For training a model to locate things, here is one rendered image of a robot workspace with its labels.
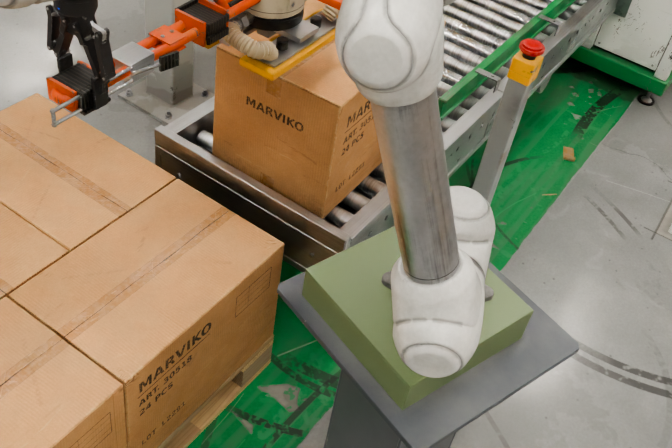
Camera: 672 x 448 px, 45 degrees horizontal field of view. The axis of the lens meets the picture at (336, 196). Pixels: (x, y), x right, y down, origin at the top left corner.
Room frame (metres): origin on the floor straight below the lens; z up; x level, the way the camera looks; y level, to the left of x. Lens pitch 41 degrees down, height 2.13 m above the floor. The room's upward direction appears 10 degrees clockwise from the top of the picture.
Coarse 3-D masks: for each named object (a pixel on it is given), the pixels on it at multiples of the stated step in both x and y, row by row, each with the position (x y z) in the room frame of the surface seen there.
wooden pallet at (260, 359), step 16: (272, 336) 1.56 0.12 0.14; (256, 352) 1.50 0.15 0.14; (240, 368) 1.43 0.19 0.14; (256, 368) 1.50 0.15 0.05; (224, 384) 1.37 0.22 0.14; (240, 384) 1.45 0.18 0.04; (208, 400) 1.31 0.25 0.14; (224, 400) 1.39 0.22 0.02; (192, 416) 1.25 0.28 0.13; (208, 416) 1.33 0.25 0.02; (176, 432) 1.19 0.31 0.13; (192, 432) 1.27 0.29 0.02
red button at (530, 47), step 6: (522, 42) 2.01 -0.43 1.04; (528, 42) 2.01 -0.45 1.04; (534, 42) 2.01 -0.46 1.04; (540, 42) 2.02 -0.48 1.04; (522, 48) 1.98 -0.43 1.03; (528, 48) 1.98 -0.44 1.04; (534, 48) 1.98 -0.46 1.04; (540, 48) 1.99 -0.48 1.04; (522, 54) 2.00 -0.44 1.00; (528, 54) 1.97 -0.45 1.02; (534, 54) 1.97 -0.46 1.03; (540, 54) 1.98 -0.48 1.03
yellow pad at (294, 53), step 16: (320, 16) 1.84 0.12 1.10; (320, 32) 1.76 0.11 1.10; (288, 48) 1.67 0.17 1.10; (304, 48) 1.69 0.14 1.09; (320, 48) 1.73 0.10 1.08; (240, 64) 1.59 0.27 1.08; (256, 64) 1.58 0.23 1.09; (272, 64) 1.59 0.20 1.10; (288, 64) 1.61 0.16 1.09; (272, 80) 1.55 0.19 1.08
